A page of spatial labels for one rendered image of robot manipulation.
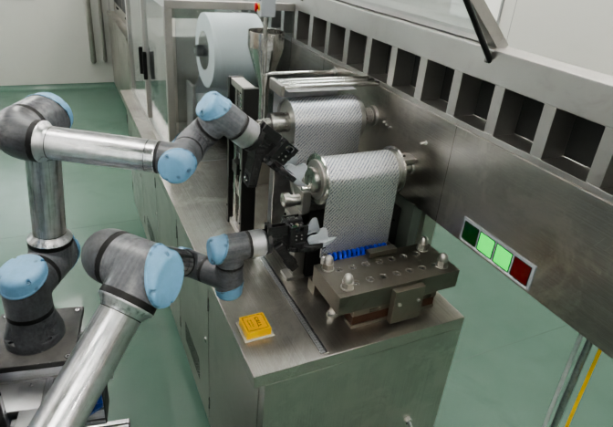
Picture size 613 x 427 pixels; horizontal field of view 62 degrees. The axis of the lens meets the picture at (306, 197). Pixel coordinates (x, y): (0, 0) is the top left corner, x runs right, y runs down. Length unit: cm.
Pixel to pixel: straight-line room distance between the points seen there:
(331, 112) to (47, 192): 84
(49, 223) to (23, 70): 540
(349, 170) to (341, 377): 57
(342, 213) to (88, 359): 78
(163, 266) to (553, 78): 90
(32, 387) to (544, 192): 139
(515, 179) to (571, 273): 25
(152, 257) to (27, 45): 588
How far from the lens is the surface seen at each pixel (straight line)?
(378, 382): 157
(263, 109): 209
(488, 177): 137
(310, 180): 143
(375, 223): 155
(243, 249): 134
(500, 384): 280
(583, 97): 119
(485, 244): 141
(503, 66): 133
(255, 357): 136
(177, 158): 112
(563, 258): 126
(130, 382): 258
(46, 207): 150
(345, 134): 165
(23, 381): 166
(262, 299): 153
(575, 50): 415
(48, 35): 677
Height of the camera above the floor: 186
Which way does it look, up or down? 27 degrees down
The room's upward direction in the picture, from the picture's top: 5 degrees clockwise
